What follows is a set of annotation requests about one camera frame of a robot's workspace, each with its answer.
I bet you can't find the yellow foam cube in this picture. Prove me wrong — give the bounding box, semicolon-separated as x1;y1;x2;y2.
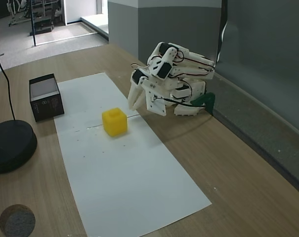
101;107;128;137

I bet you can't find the dark brown open box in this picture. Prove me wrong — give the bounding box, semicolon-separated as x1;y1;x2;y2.
29;73;65;122

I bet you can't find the white paper sheet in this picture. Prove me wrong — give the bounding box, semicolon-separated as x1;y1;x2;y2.
54;72;140;131
54;115;213;237

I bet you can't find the green table clamp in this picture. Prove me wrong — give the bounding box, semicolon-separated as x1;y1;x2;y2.
190;92;216;115

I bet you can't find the black equipment case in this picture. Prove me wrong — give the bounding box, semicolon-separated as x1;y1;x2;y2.
34;19;54;35

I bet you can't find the black vertical pole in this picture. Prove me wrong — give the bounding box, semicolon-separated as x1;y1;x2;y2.
30;0;37;47

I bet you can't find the black round stand base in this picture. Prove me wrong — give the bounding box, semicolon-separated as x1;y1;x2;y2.
0;119;38;174

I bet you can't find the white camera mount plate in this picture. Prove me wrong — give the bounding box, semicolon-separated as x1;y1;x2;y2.
144;85;168;117

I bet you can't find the black camera cable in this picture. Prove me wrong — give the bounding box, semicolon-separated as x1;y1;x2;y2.
153;97;206;108

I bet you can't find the black and white hanging cable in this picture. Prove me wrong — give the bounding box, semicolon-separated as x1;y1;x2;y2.
215;0;229;64

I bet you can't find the black thin stand cable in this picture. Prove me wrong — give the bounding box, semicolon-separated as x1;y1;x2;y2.
0;11;17;121

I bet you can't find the white metal frame equipment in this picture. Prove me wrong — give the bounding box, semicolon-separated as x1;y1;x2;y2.
6;0;29;27

